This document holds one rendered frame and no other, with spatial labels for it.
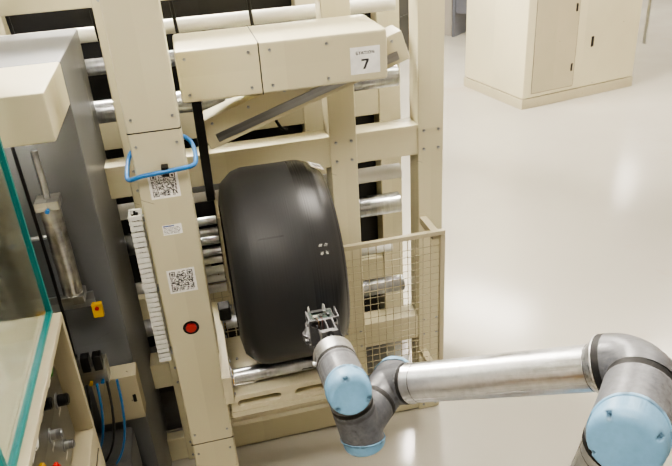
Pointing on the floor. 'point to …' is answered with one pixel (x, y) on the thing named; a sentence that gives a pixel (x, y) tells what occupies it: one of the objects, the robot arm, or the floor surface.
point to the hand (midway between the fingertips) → (315, 318)
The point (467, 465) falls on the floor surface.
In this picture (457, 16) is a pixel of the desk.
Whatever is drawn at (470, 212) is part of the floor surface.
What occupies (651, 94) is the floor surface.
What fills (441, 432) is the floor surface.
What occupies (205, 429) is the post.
